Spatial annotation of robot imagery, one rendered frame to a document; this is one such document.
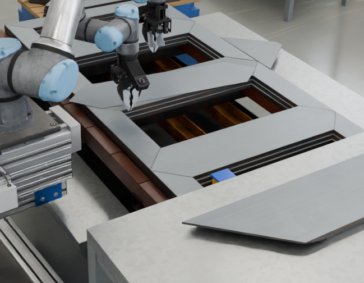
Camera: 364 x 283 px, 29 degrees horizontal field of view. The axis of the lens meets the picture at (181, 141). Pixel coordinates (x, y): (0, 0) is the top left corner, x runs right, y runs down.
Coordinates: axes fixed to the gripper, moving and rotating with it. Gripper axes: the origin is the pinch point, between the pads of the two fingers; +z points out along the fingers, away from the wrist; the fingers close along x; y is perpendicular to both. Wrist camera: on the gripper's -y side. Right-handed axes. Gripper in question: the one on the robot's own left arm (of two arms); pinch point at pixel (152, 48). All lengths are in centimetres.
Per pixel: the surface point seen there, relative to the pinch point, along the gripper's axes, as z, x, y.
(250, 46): 13, 52, -6
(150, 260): -14, -68, 115
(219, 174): 3, -23, 78
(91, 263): -5, -76, 101
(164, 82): 5.9, -4.7, 16.2
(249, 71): 6.0, 28.9, 23.8
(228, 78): 5.9, 17.9, 25.3
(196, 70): 5.9, 11.0, 13.7
